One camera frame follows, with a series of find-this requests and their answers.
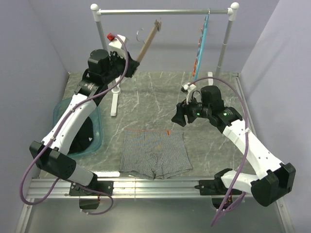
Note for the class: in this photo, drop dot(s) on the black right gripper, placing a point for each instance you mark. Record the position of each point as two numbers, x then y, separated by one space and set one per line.
181 108

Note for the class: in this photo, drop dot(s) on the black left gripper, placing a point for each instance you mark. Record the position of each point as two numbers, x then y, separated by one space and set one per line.
132 65

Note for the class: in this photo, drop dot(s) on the beige clip hanger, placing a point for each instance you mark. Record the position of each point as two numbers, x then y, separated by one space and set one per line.
156 28

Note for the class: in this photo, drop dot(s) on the grey striped boxer underwear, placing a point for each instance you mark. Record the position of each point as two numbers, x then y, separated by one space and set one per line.
154 154

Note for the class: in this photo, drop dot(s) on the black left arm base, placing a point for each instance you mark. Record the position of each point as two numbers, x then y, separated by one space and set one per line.
90 191

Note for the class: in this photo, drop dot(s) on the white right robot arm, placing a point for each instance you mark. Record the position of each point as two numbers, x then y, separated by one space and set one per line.
272 180

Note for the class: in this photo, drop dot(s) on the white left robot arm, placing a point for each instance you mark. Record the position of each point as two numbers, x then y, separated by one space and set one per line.
50 155

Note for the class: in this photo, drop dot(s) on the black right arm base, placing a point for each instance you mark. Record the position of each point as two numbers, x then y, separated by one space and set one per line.
213 189

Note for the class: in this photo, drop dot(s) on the blue hanger with orange clips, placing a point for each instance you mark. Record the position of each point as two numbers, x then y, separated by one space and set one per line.
201 45

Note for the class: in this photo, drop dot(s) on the teal plastic basket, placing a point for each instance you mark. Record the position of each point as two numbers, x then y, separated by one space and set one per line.
97 135

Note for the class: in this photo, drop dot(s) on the black clothes in basket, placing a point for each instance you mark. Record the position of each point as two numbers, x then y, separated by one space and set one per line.
83 138

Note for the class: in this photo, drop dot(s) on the silver white clothes rack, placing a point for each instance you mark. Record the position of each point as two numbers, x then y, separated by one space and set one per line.
174 47

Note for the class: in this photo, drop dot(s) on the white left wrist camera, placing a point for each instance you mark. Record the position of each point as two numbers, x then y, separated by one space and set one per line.
115 45

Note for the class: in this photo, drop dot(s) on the aluminium mounting rail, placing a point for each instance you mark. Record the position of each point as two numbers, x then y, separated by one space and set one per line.
126 188

